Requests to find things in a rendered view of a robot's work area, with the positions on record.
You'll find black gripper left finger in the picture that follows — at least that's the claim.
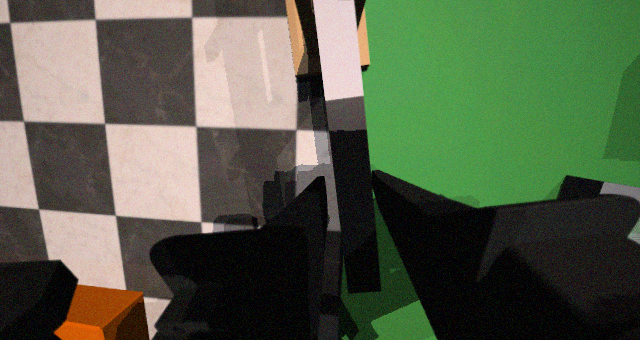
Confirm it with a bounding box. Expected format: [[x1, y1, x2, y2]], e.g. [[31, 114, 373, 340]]
[[149, 176, 328, 340]]

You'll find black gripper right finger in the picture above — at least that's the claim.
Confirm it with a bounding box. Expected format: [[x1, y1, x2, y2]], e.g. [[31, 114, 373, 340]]
[[371, 170, 640, 340]]

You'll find green flat mat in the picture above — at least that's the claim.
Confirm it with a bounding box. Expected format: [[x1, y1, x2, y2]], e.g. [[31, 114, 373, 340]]
[[338, 0, 640, 340]]

